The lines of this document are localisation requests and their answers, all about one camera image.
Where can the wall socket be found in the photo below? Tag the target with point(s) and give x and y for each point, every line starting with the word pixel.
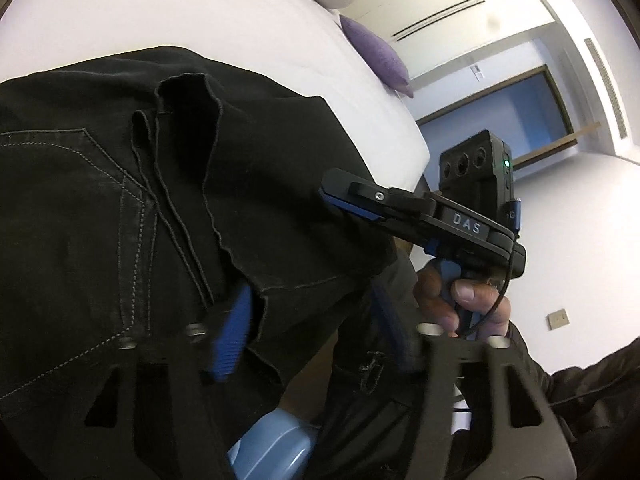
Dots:
pixel 556 319

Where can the light blue plastic object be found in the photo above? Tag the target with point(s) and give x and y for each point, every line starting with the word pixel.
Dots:
pixel 270 445

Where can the wooden bar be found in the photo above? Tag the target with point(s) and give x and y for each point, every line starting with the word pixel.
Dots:
pixel 565 140

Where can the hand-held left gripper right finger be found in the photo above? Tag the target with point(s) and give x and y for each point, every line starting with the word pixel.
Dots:
pixel 387 322

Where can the person's right forearm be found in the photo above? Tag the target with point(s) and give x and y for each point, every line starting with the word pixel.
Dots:
pixel 590 385

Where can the ceiling air vent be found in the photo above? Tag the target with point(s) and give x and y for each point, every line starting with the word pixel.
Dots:
pixel 605 87

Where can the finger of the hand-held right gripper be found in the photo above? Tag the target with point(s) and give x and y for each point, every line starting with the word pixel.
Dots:
pixel 370 192
pixel 407 232

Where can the purple cushion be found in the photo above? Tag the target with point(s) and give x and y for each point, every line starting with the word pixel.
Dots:
pixel 380 55

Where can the person's black jacket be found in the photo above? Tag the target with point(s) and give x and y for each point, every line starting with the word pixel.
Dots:
pixel 360 410

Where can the person's right hand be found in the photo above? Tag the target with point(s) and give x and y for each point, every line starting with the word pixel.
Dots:
pixel 475 300

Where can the white wardrobe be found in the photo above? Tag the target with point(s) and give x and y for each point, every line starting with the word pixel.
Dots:
pixel 440 50

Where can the bed with white sheet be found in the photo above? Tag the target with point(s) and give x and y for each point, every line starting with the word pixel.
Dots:
pixel 150 5

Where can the dark wooden door frame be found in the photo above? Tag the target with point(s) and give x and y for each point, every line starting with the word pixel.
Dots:
pixel 500 105

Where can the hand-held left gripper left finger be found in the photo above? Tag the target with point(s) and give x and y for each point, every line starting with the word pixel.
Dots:
pixel 230 340

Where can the black pants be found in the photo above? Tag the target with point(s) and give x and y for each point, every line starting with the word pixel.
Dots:
pixel 75 210

